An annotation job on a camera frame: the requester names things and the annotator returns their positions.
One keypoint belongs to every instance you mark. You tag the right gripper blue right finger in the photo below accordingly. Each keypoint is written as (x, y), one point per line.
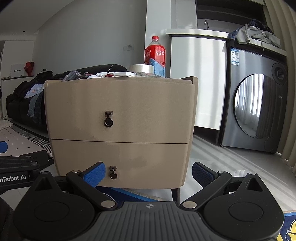
(202, 174)

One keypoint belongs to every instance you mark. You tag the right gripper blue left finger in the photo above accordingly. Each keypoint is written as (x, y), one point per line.
(94, 174)

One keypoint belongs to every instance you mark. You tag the beige leather nightstand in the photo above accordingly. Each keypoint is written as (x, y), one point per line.
(141, 128)

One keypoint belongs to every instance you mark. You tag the black leather sofa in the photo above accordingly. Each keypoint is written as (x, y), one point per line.
(17, 106)

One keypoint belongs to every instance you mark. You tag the clothes on sofa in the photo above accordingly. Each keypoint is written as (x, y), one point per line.
(33, 94)

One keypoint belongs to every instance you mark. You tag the silver washing machine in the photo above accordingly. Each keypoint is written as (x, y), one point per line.
(256, 99)

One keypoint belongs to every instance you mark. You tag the white crumpled cloth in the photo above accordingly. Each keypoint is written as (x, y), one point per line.
(104, 74)

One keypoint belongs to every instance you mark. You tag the white sign board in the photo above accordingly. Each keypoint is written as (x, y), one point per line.
(17, 70)

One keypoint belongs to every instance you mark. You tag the blue yellow floor mat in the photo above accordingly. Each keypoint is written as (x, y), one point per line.
(288, 230)

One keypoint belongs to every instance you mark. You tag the clear plastic packet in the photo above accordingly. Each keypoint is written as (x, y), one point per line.
(73, 75)

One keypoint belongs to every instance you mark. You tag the white small box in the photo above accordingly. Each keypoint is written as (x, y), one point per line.
(124, 74)

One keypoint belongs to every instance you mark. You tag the clear tape roll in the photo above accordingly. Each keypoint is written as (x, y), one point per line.
(141, 68)

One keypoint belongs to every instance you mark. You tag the red soda bottle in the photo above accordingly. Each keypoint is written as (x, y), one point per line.
(155, 55)

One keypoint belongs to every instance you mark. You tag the chrome faucet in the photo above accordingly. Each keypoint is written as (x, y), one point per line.
(206, 24)

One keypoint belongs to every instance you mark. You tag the pile of grey clothes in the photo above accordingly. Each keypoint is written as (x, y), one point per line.
(254, 30)

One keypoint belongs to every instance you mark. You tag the white wall socket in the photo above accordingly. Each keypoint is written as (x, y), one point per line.
(128, 47)

